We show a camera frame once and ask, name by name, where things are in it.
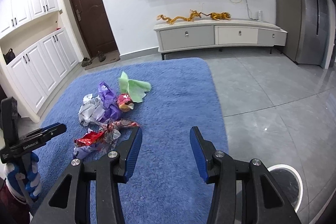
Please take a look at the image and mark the white upper wall cabinets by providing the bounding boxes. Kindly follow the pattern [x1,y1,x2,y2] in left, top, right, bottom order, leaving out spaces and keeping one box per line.
[0,0,59,39]

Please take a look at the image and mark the purple plastic bag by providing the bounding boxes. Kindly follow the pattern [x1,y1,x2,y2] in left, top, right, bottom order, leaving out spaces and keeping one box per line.
[98,81,123,123]

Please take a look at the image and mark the person's left forearm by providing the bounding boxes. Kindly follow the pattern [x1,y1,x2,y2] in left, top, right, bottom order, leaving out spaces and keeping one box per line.
[0,179,33,224]

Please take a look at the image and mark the red foil wrapper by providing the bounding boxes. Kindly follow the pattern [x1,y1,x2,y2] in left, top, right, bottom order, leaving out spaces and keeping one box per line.
[74,130,106,148]

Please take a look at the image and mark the long golden dragon figure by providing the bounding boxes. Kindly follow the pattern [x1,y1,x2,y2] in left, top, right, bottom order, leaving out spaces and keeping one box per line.
[157,10,208,25]

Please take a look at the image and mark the white wall cable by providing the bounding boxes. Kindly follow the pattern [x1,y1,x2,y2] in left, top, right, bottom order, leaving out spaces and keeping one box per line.
[226,0,253,20]

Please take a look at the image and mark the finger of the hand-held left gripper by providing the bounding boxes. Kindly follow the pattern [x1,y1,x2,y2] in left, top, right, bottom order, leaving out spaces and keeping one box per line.
[22,123,67,143]

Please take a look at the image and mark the white plastic bag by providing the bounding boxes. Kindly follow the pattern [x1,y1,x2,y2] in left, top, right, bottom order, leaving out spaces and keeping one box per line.
[79,93,106,126]

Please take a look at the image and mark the grey refrigerator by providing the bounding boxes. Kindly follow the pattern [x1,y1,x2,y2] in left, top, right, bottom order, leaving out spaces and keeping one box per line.
[268,0,334,66]

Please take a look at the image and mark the brown doormat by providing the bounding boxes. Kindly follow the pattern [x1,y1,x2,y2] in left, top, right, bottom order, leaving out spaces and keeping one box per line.
[84,55,121,70]

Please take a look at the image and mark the red yellow snack packet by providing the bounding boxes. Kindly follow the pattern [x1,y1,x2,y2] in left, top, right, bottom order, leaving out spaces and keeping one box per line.
[117,93,135,112]

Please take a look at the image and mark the person's left hand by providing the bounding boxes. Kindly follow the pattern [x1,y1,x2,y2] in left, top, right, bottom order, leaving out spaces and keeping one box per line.
[5,153,42,201]

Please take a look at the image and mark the blue fluffy rug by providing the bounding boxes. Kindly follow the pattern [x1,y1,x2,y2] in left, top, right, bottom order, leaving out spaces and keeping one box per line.
[33,57,228,224]

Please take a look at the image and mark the white rimmed round bin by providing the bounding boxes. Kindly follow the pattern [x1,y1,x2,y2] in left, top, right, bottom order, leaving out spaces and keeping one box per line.
[265,164,304,214]

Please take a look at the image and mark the white grey television console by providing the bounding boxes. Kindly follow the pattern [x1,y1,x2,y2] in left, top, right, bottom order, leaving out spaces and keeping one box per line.
[154,19,288,60]

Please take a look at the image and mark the brown entrance door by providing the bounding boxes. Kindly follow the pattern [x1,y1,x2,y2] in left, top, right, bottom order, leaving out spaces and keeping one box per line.
[65,0,118,59]

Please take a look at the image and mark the short golden dragon figure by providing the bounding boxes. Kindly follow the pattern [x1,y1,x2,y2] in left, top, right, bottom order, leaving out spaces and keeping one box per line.
[209,12,231,21]

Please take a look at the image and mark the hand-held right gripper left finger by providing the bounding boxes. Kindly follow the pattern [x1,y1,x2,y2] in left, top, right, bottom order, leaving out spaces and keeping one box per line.
[30,126,143,224]

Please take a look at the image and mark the white purple packet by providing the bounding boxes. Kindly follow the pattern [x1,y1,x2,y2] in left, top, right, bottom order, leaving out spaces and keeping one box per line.
[72,144,101,160]

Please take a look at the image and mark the white lower cabinets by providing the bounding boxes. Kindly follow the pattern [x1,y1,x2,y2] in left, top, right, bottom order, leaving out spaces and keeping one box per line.
[5,28,79,117]

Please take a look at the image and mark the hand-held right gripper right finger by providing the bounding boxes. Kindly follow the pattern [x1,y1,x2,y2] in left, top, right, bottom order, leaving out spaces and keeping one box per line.
[189,126,302,224]

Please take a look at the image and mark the clear plastic wrapper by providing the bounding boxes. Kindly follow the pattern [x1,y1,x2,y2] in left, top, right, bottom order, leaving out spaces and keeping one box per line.
[104,119,141,151]

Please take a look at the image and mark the green wrapper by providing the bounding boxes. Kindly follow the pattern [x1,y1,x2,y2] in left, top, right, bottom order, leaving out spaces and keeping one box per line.
[119,71,152,103]

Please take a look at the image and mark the dark bag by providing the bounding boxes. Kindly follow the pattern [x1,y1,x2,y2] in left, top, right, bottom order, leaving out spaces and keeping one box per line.
[3,49,15,64]

